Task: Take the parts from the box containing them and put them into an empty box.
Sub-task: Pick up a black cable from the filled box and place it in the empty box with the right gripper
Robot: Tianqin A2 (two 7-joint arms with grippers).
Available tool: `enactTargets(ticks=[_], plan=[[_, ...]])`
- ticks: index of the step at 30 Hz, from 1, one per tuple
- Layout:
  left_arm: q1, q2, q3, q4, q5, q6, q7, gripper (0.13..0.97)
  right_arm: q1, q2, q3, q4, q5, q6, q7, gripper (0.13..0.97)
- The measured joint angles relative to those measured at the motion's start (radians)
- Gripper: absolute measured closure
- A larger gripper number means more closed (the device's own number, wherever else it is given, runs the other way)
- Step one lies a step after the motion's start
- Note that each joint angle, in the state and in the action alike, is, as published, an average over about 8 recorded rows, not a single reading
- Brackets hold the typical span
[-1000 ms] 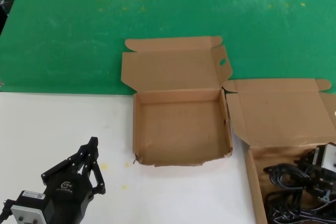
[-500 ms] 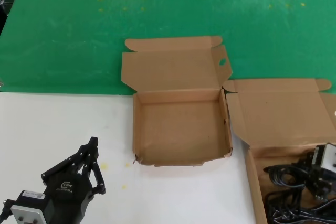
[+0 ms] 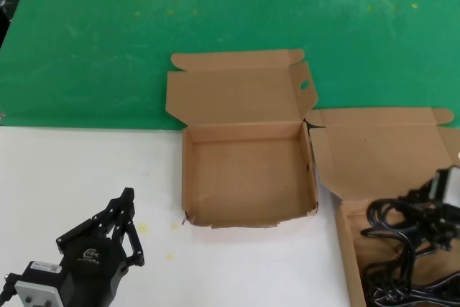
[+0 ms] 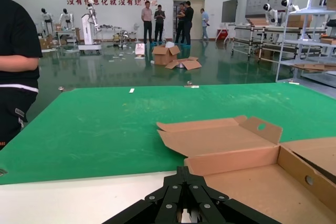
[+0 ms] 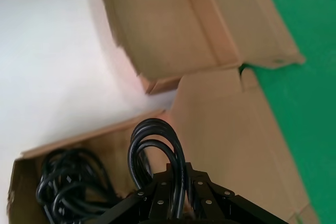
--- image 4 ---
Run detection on man in black shirt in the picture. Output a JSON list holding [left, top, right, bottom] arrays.
[[183, 0, 195, 46]]

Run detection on beige double door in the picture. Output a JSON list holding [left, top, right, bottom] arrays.
[[172, 0, 205, 41]]

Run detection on flattened cardboard box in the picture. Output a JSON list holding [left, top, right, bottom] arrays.
[[164, 56, 202, 71]]

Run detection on man in pink shirt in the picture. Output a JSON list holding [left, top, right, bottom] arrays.
[[141, 1, 154, 45]]

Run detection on black display screen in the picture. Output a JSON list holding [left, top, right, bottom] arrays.
[[222, 0, 238, 23]]

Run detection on white standing fan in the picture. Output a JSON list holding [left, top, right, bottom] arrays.
[[132, 23, 140, 42]]

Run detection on open cardboard shipping box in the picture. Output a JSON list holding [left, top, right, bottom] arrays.
[[151, 44, 181, 66]]

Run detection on white black humanoid robot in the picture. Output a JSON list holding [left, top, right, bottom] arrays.
[[39, 8, 53, 37], [58, 8, 76, 31], [280, 0, 300, 27], [262, 3, 279, 27]]

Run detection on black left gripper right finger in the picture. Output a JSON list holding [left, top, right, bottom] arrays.
[[183, 166, 283, 224]]

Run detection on man in blue shirt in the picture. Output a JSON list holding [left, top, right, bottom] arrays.
[[201, 8, 210, 42]]

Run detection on stacked cardboard boxes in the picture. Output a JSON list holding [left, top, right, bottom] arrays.
[[38, 34, 55, 50]]

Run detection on open cardboard box torn corner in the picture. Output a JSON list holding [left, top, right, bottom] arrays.
[[156, 115, 336, 224]]

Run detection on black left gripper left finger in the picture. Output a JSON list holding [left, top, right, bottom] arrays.
[[101, 166, 187, 224]]

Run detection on white carton with print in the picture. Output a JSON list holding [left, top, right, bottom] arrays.
[[134, 42, 146, 58]]

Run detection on man in striped shirt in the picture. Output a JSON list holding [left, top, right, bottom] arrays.
[[175, 2, 186, 45]]

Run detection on red plastic box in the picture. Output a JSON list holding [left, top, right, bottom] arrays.
[[216, 28, 229, 40]]

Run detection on white pedestal robot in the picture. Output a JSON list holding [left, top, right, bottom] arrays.
[[78, 0, 102, 51]]

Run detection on flat cardboard sheets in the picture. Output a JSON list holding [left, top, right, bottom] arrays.
[[292, 62, 336, 72]]

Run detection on person in black shirt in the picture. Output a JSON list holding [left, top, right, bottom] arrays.
[[0, 0, 44, 152]]

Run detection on green table mat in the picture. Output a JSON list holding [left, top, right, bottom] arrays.
[[0, 82, 336, 186]]

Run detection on man in grey shirt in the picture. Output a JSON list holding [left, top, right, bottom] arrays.
[[154, 4, 166, 44]]

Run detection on white tube frame rack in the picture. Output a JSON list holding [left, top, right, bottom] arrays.
[[230, 23, 328, 63]]

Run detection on white work table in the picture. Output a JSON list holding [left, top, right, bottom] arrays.
[[54, 28, 78, 47]]

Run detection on grey metal shelf rack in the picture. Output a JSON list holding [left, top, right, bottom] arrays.
[[275, 0, 336, 88]]

